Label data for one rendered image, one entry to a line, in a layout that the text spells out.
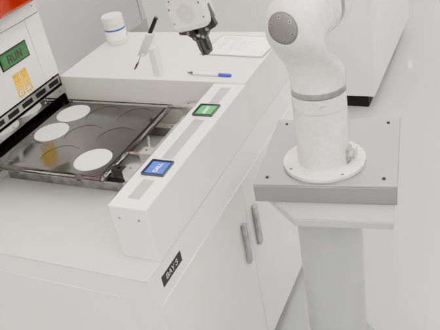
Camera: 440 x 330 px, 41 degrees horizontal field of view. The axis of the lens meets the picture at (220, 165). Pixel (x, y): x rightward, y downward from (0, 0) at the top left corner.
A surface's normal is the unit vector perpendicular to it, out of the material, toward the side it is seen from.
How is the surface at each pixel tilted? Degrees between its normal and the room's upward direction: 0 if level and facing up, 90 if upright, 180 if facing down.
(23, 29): 90
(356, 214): 0
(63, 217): 0
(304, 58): 126
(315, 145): 88
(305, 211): 0
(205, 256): 90
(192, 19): 90
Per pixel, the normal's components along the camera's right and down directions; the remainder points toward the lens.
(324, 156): -0.07, 0.52
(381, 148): -0.16, -0.85
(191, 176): 0.90, 0.09
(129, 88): -0.40, 0.55
